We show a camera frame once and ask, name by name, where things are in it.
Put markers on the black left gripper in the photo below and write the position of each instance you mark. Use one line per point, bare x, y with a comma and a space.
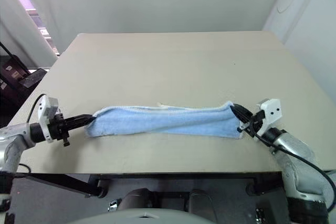
58, 127

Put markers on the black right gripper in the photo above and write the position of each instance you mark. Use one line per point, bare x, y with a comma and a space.
253, 123

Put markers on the light blue towel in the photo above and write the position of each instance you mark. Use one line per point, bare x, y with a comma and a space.
168, 124

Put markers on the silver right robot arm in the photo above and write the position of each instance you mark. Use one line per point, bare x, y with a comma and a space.
296, 161

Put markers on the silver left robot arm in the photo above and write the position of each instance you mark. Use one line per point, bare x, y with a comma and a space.
13, 140

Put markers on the black flat box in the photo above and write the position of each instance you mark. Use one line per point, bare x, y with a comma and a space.
32, 77

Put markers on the dark cases with labels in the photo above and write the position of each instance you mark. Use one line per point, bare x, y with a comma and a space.
10, 82

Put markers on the dark rounded shape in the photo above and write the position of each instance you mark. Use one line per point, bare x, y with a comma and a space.
139, 199

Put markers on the grey robot torso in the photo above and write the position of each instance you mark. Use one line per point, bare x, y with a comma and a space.
141, 217

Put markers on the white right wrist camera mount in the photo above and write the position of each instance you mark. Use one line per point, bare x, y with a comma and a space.
271, 113

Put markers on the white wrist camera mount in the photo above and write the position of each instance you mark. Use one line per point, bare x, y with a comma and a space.
271, 113
45, 119

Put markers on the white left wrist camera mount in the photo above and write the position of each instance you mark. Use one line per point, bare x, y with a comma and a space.
45, 119

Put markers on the black metal table frame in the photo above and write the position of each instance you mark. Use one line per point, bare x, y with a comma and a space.
78, 184

